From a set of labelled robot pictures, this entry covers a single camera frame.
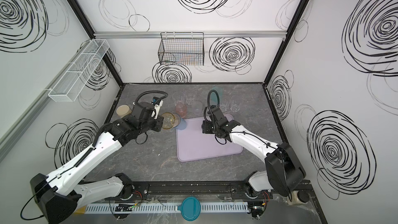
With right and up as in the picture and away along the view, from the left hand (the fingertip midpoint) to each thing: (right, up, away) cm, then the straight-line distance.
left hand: (162, 117), depth 76 cm
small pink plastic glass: (+6, +2, +25) cm, 25 cm away
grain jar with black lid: (+60, -33, -11) cm, 69 cm away
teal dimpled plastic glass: (+27, +11, +24) cm, 38 cm away
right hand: (+20, -7, +9) cm, 23 cm away
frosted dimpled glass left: (+17, +3, +26) cm, 31 cm away
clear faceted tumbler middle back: (+11, +9, +32) cm, 35 cm away
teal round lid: (+15, -36, -13) cm, 41 cm away
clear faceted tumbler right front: (+43, +4, +29) cm, 52 cm away
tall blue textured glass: (+8, -7, +15) cm, 18 cm away
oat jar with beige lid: (-30, +2, +20) cm, 37 cm away
